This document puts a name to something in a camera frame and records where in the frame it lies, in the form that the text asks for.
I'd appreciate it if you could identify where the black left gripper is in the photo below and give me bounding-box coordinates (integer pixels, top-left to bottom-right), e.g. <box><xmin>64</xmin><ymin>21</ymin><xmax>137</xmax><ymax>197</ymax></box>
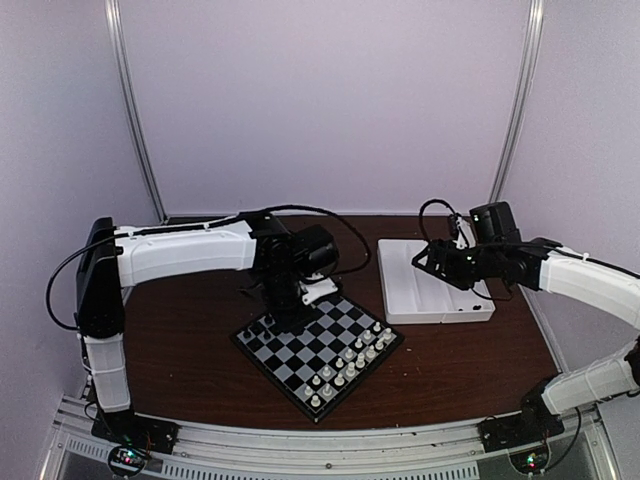
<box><xmin>260</xmin><ymin>269</ymin><xmax>317</xmax><ymax>335</ymax></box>

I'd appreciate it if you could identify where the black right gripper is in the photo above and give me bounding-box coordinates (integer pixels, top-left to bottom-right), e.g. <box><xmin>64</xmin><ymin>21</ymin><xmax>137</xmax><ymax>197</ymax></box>
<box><xmin>412</xmin><ymin>238</ymin><xmax>502</xmax><ymax>290</ymax></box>

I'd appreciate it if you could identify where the white plastic divided tray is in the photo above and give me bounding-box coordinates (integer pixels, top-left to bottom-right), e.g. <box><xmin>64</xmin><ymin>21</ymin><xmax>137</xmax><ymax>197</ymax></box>
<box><xmin>377</xmin><ymin>239</ymin><xmax>495</xmax><ymax>325</ymax></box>

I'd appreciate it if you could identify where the black white chessboard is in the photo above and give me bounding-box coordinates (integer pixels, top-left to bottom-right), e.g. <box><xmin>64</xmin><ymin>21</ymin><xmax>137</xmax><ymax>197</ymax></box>
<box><xmin>230</xmin><ymin>295</ymin><xmax>404</xmax><ymax>424</ymax></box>

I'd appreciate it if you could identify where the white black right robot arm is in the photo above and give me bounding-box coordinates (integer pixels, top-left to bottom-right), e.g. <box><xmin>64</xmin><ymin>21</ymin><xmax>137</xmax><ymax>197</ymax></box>
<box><xmin>411</xmin><ymin>201</ymin><xmax>639</xmax><ymax>442</ymax></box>

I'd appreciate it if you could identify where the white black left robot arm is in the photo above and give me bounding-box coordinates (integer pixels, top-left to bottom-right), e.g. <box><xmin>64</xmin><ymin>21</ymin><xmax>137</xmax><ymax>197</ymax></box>
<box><xmin>50</xmin><ymin>211</ymin><xmax>336</xmax><ymax>444</ymax></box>

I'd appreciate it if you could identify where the white chess piece row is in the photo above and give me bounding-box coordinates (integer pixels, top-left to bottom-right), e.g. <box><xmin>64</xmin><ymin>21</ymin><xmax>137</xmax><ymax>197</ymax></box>
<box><xmin>296</xmin><ymin>321</ymin><xmax>400</xmax><ymax>413</ymax></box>

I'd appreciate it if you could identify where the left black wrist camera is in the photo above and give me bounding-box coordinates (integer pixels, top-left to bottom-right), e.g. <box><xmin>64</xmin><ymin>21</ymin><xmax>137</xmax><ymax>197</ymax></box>
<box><xmin>291</xmin><ymin>224</ymin><xmax>339</xmax><ymax>277</ymax></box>

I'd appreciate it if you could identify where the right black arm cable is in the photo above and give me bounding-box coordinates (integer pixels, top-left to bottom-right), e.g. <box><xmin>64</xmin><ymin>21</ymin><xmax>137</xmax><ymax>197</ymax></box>
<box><xmin>418</xmin><ymin>198</ymin><xmax>511</xmax><ymax>301</ymax></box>

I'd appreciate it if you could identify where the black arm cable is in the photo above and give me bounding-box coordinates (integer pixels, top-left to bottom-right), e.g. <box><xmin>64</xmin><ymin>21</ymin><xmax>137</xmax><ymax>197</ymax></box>
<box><xmin>418</xmin><ymin>198</ymin><xmax>511</xmax><ymax>301</ymax></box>
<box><xmin>209</xmin><ymin>204</ymin><xmax>371</xmax><ymax>276</ymax></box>

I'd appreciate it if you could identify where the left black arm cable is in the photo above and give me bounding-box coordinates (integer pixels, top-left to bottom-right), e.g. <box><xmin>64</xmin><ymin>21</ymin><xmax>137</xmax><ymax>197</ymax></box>
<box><xmin>209</xmin><ymin>204</ymin><xmax>371</xmax><ymax>276</ymax></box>

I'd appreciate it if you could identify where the front aluminium rail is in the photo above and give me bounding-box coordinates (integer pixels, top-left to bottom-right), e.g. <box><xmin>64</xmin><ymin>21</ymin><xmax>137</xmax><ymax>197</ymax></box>
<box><xmin>35</xmin><ymin>395</ymin><xmax>622</xmax><ymax>479</ymax></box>

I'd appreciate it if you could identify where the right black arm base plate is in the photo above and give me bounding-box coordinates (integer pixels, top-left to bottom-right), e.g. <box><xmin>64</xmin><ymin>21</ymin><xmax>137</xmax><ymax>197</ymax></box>
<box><xmin>478</xmin><ymin>397</ymin><xmax>565</xmax><ymax>453</ymax></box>

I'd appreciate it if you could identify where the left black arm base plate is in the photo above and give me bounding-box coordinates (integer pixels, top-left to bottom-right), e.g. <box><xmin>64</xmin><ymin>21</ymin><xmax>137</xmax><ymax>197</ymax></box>
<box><xmin>91</xmin><ymin>405</ymin><xmax>179</xmax><ymax>454</ymax></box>

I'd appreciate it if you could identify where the left aluminium frame post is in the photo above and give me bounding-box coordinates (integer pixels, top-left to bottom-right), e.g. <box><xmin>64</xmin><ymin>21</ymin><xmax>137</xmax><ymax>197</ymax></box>
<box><xmin>104</xmin><ymin>0</ymin><xmax>168</xmax><ymax>223</ymax></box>

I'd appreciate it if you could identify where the aluminium frame post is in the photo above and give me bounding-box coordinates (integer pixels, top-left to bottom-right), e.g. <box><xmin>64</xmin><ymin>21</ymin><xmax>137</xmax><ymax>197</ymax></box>
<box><xmin>488</xmin><ymin>0</ymin><xmax>545</xmax><ymax>203</ymax></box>
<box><xmin>104</xmin><ymin>0</ymin><xmax>168</xmax><ymax>223</ymax></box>

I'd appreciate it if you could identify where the right aluminium frame post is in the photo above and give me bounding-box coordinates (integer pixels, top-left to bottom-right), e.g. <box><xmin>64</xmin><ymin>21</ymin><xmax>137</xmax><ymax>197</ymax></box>
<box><xmin>488</xmin><ymin>0</ymin><xmax>545</xmax><ymax>203</ymax></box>

